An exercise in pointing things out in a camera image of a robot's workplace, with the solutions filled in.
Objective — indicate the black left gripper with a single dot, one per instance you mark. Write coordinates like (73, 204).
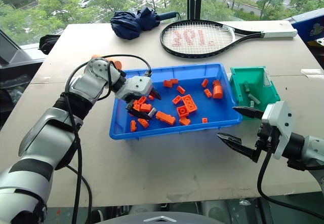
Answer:
(131, 102)

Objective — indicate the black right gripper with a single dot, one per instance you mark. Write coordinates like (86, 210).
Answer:
(265, 136)

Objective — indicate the grey cylindrical battery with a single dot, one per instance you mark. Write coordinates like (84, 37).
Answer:
(152, 112)

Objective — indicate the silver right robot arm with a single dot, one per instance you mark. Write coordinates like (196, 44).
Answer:
(307, 148)

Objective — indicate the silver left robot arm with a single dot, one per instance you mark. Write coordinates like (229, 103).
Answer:
(48, 132)

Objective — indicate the grey parts in green bin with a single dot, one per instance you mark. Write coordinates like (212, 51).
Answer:
(254, 99)

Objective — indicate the green plastic bin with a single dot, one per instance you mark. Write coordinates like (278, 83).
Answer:
(239, 84)

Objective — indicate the blue plastic bin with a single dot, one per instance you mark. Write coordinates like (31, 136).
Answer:
(192, 127)

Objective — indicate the small orange toy brick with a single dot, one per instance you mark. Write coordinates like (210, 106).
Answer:
(146, 107)
(207, 93)
(204, 82)
(142, 100)
(174, 81)
(143, 123)
(133, 126)
(180, 89)
(177, 99)
(184, 121)
(167, 83)
(136, 107)

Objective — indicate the tiny orange toy brick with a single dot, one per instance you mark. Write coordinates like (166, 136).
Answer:
(204, 120)
(151, 97)

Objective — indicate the long orange toy brick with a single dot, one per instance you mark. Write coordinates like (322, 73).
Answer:
(165, 117)

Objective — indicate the green-tinted battery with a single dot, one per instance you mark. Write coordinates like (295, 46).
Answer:
(251, 104)
(246, 87)

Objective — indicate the square orange studded brick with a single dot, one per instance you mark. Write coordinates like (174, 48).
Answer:
(182, 111)

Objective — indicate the large orange studded brick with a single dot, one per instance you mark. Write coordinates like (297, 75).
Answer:
(189, 103)

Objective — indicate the orange toy cylinder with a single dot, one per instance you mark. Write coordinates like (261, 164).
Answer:
(217, 91)

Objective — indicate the orange round object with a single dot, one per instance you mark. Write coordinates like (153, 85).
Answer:
(117, 64)

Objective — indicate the folded navy blue umbrella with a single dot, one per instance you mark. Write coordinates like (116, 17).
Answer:
(131, 23)

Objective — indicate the black and white tennis racket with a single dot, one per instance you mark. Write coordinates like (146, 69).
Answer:
(227, 29)

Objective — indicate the blue printed box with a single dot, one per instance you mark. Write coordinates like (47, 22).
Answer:
(310, 27)

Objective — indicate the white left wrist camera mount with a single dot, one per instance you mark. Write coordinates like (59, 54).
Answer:
(138, 87)

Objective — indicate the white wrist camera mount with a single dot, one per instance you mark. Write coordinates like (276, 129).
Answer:
(138, 87)
(279, 122)

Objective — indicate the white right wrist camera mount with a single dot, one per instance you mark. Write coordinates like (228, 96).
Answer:
(279, 122)

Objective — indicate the dark angled frame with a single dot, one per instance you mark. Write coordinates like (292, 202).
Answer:
(15, 56)

